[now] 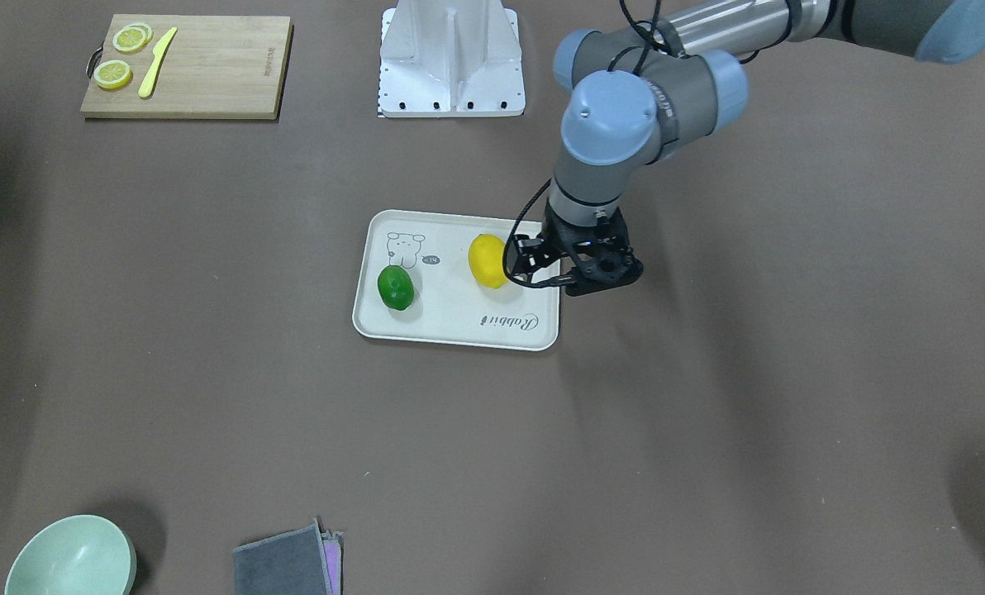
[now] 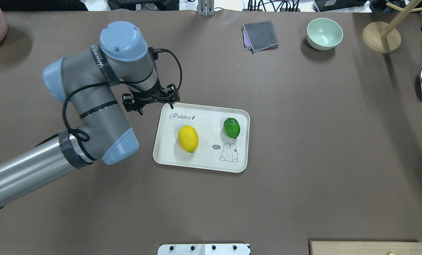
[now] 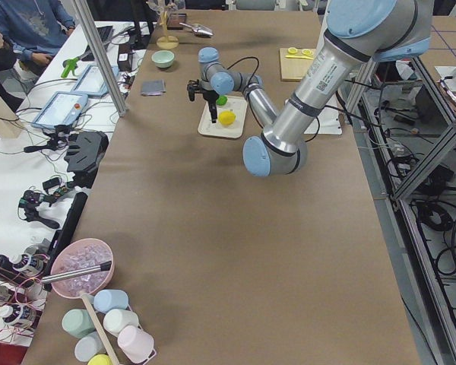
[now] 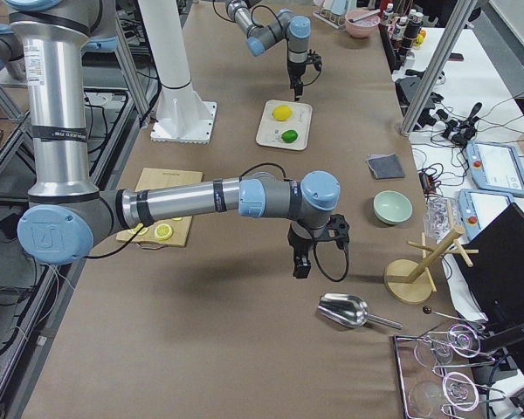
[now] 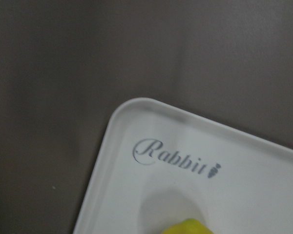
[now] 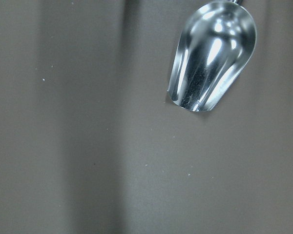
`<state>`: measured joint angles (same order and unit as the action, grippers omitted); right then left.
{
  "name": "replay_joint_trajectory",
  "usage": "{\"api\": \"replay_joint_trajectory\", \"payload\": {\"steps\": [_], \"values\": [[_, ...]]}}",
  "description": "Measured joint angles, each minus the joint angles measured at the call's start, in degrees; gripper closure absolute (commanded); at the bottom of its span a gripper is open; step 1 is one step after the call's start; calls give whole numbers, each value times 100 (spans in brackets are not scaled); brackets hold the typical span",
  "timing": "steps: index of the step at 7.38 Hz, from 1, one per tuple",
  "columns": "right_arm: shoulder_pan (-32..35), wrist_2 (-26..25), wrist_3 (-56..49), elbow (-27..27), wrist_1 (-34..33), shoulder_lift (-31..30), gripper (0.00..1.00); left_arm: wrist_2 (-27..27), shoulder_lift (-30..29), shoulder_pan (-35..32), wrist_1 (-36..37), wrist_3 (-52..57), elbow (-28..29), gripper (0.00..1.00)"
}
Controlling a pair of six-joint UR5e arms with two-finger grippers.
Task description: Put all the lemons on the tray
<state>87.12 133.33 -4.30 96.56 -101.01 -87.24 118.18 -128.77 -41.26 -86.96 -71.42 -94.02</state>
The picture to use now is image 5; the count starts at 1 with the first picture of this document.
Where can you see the yellow lemon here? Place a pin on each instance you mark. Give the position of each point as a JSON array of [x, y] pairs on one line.
[[188, 226]]

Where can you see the white rabbit tray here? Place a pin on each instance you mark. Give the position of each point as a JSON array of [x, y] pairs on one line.
[[159, 165]]

